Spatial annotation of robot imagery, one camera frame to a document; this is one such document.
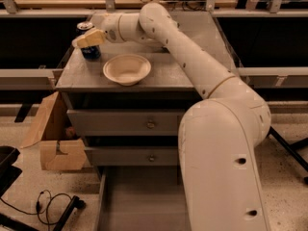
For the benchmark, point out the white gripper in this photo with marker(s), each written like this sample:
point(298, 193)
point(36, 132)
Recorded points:
point(110, 29)

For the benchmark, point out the blue pepsi can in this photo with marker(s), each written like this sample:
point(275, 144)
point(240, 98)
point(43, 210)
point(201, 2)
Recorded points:
point(90, 53)

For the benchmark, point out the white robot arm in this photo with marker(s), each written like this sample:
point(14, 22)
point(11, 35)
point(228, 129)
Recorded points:
point(217, 135)

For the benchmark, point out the top grey drawer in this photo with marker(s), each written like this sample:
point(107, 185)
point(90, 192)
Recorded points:
point(125, 122)

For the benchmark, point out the grey drawer cabinet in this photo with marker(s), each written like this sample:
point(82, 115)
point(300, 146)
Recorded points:
point(166, 87)

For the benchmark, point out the middle grey drawer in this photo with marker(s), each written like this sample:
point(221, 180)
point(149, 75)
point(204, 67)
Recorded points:
point(132, 155)

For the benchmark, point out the open bottom grey drawer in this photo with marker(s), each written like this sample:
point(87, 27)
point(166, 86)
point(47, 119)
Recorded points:
point(142, 199)

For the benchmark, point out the white paper bowl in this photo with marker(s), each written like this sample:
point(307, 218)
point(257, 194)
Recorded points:
point(127, 69)

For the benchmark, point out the brown cardboard box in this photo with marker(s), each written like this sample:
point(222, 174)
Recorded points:
point(54, 136)

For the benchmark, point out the black bin at left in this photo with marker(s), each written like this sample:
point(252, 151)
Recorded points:
point(8, 173)

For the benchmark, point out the black chair base leg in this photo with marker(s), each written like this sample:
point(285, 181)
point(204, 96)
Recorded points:
point(75, 203)

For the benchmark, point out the black stand leg right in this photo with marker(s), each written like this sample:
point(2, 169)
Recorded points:
point(291, 148)

